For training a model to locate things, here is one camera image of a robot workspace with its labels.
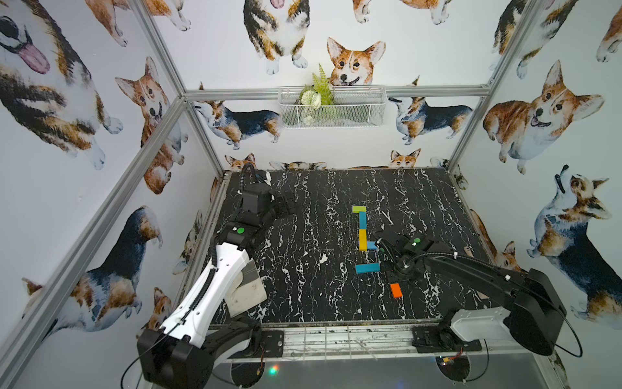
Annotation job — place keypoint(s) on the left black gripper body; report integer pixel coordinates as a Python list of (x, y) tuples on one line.
[(280, 207)]

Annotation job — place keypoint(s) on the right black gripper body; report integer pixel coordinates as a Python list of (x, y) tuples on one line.
[(394, 271)]

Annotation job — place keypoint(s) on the teal block diagonal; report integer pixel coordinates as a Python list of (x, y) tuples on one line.
[(368, 268)]

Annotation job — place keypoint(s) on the orange building block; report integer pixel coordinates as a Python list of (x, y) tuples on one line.
[(396, 290)]

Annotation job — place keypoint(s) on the yellow building block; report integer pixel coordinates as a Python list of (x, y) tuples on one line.
[(363, 242)]

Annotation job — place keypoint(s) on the teal block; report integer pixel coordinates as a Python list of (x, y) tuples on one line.
[(363, 220)]

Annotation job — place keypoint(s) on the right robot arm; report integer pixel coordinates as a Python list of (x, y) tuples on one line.
[(527, 309)]

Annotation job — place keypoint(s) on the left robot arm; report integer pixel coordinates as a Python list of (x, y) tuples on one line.
[(183, 352)]

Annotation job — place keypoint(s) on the beige litter scoop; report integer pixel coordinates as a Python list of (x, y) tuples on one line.
[(469, 252)]

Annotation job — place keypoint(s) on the white work glove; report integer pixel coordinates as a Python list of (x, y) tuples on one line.
[(248, 291)]

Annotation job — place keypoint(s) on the artificial fern and flower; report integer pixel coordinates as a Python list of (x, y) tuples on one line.
[(314, 99)]

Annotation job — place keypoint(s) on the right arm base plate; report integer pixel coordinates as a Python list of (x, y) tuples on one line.
[(433, 339)]

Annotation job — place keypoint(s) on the aluminium front rail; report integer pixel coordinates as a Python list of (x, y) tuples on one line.
[(352, 342)]

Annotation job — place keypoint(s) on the white wire basket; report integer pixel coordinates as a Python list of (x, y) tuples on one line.
[(353, 107)]

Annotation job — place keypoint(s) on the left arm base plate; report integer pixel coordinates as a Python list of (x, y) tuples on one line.
[(268, 344)]

